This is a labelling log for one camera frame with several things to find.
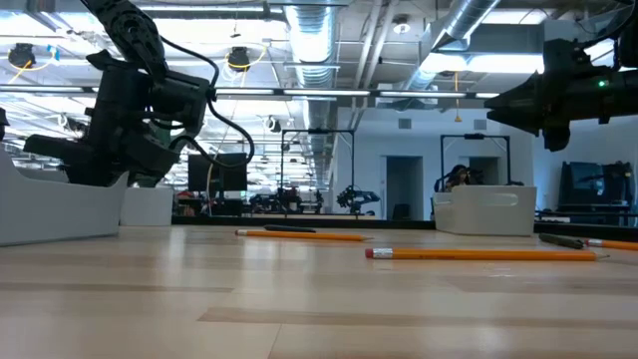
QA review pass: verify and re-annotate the ceiling dome sensor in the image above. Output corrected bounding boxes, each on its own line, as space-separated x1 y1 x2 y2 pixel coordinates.
391 15 413 36

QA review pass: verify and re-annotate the person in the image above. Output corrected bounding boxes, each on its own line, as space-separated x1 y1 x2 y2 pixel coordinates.
434 163 482 193

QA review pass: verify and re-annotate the black background monitor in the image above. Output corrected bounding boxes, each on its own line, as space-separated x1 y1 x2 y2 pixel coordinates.
186 152 249 193

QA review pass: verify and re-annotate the yellow hanging cord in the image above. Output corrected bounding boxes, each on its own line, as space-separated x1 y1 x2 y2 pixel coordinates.
452 71 463 124

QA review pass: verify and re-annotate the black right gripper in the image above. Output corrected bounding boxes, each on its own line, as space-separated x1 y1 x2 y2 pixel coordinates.
483 74 599 153

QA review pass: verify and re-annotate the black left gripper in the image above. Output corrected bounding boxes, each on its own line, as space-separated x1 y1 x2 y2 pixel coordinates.
23 130 181 188

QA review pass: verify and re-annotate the black pen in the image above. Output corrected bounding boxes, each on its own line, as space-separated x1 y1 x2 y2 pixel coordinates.
537 232 585 250
262 224 318 234

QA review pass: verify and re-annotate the narrow silver ceiling duct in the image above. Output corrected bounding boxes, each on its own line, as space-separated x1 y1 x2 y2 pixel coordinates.
398 0 502 94

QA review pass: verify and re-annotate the wide ribbed silver duct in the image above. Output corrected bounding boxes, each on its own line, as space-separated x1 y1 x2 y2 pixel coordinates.
281 0 343 134

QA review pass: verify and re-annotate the grey plastic bin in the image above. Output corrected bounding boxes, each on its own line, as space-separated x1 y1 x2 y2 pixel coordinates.
432 184 538 237
0 148 130 247

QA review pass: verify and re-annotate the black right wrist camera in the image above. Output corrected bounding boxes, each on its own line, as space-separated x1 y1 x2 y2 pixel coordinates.
542 38 588 77

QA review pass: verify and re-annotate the bright ceiling light panel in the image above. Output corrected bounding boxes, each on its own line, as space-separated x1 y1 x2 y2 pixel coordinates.
419 49 545 76

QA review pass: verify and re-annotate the black table frame rail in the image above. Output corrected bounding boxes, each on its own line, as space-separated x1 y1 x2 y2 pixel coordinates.
170 213 638 243

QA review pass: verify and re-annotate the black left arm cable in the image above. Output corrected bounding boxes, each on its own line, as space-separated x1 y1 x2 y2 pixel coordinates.
159 35 256 171

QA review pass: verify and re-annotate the white plant pot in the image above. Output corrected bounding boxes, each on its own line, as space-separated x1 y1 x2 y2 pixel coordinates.
120 186 174 227

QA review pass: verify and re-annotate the black reel with yellow cord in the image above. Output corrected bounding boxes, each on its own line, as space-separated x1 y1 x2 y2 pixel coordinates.
5 42 60 72
224 44 269 75

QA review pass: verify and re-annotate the black display screen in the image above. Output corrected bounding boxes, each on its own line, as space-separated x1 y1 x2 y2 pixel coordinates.
556 159 635 208

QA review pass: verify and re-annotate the black metal frame stand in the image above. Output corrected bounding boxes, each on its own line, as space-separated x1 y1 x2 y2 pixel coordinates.
439 133 512 186

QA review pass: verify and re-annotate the yellow pencil with eraser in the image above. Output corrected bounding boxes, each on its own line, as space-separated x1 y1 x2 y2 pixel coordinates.
364 247 610 262
583 237 638 252
234 228 374 243

